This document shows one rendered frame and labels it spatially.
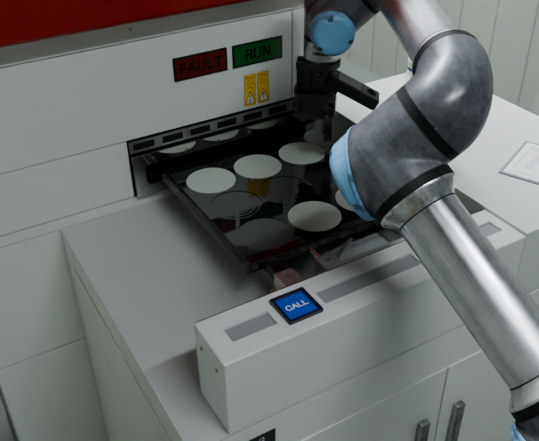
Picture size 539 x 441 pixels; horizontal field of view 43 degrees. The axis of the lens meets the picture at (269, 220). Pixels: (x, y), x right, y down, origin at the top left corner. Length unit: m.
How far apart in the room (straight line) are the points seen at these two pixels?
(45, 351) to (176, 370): 0.58
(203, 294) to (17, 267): 0.43
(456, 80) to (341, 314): 0.35
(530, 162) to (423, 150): 0.54
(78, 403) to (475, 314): 1.14
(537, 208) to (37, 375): 1.11
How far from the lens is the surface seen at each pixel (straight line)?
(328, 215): 1.28
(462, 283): 0.86
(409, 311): 1.07
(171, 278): 1.27
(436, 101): 0.87
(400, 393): 1.20
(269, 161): 1.45
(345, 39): 1.21
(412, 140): 0.87
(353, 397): 1.13
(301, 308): 0.98
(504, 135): 1.48
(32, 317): 1.56
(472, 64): 0.90
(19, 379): 1.66
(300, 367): 0.99
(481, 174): 1.32
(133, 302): 1.23
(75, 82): 1.33
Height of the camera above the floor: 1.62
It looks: 35 degrees down
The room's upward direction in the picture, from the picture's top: 1 degrees counter-clockwise
